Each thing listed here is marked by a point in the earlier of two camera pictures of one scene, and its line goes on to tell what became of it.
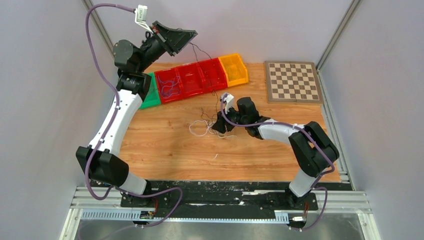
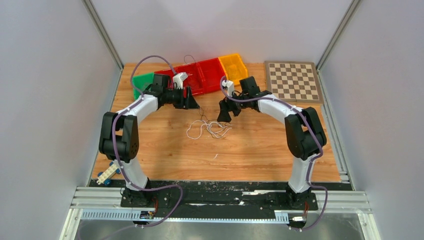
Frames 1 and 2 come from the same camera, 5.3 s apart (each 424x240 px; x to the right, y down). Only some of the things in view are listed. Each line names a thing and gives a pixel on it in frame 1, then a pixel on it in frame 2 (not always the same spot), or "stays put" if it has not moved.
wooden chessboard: x=289 y=82 stays put
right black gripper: x=220 y=125 → x=227 y=106
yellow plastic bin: x=236 y=72 stays put
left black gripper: x=180 y=38 → x=190 y=102
